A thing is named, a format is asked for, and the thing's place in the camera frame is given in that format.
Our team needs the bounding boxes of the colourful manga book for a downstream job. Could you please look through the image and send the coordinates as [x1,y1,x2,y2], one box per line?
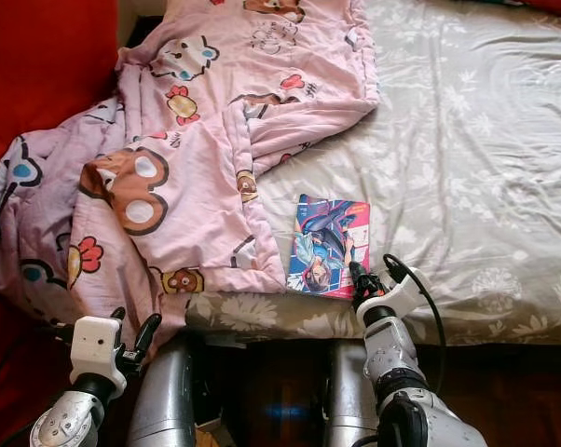
[286,194,371,301]

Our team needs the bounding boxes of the silver left robot leg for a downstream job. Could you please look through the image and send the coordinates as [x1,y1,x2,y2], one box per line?
[127,335,196,447]

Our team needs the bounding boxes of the silver robot leg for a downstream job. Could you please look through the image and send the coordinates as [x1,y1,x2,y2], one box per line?
[127,335,196,447]
[322,340,384,447]

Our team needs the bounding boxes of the silver right robot leg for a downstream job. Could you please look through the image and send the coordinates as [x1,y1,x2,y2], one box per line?
[322,340,384,447]

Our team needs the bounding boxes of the pink cartoon print blanket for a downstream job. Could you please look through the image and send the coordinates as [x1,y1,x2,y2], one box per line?
[0,0,380,355]

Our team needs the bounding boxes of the beige floral sheeted mattress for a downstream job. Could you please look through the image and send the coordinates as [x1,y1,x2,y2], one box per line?
[187,0,561,347]

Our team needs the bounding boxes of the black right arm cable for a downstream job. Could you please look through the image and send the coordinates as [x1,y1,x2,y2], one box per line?
[381,253,449,397]

